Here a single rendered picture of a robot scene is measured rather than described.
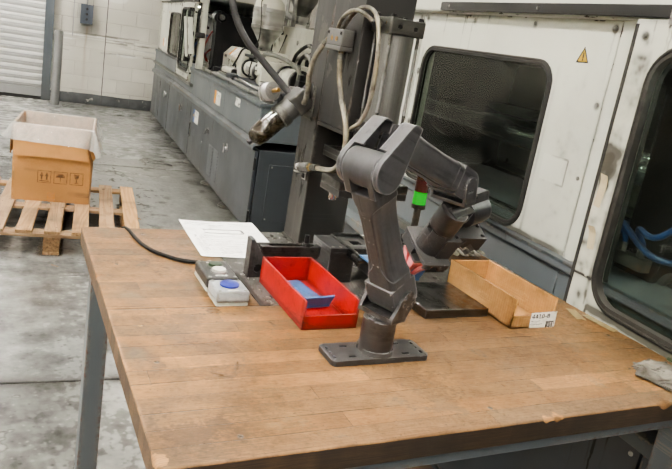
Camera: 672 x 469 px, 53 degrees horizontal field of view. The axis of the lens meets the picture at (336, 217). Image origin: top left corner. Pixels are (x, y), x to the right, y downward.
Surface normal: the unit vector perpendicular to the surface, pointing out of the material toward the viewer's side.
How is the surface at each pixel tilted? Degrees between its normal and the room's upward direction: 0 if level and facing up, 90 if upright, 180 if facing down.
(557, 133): 90
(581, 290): 90
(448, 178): 89
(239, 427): 0
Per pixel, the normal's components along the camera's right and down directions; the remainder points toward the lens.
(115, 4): 0.37, 0.29
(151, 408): 0.16, -0.96
